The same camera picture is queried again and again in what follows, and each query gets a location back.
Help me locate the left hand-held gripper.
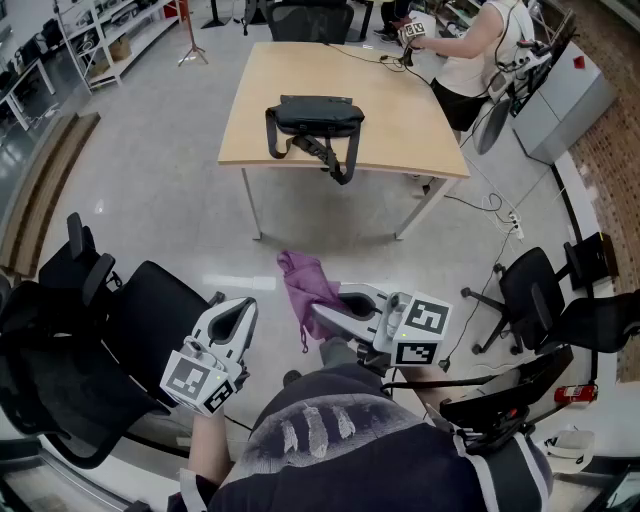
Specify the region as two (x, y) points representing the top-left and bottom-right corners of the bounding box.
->
(159, 297), (259, 417)

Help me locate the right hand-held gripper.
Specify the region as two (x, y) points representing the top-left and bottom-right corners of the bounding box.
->
(310, 282), (454, 369)

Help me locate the purple cloth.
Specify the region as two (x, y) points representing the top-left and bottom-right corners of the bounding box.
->
(276, 250), (352, 354)

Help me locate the black backpack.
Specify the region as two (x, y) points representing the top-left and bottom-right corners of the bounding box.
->
(264, 94), (366, 187)

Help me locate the person's left forearm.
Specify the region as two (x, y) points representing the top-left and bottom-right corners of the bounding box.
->
(186, 410), (235, 487)

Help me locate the person's grey trouser leg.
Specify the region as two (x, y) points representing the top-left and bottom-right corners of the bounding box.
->
(318, 336), (362, 372)

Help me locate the person's dark printed shirt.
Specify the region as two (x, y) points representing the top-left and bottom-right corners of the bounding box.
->
(167, 363), (554, 512)

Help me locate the black mesh office chair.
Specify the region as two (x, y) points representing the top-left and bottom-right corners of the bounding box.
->
(0, 211), (227, 470)
(241, 0), (356, 46)
(459, 231), (640, 401)

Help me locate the light wooden table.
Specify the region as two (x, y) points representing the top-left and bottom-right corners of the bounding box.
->
(217, 41), (472, 242)

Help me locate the stack of wooden planks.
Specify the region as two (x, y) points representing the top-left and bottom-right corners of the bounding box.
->
(0, 111), (102, 279)

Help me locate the red fire extinguisher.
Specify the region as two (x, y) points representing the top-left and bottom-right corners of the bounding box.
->
(553, 381), (600, 406)

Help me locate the grey metal cabinet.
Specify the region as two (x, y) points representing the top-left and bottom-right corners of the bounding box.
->
(509, 41), (619, 167)

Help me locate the brown tripod stand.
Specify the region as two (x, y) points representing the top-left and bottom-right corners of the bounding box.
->
(176, 0), (210, 67)

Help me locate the cardboard box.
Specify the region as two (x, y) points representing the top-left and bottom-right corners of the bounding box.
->
(106, 36), (133, 62)

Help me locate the black monitor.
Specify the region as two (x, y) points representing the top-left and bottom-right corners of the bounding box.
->
(508, 8), (578, 119)

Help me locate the white side desk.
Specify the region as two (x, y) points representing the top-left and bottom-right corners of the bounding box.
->
(0, 56), (56, 132)

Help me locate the white shelving rack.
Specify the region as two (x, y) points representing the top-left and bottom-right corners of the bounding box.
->
(53, 0), (182, 96)

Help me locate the black floor cable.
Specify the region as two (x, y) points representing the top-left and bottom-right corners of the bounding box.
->
(437, 192), (521, 374)

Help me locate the black cable on table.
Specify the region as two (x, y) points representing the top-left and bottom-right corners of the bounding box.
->
(323, 41), (437, 87)

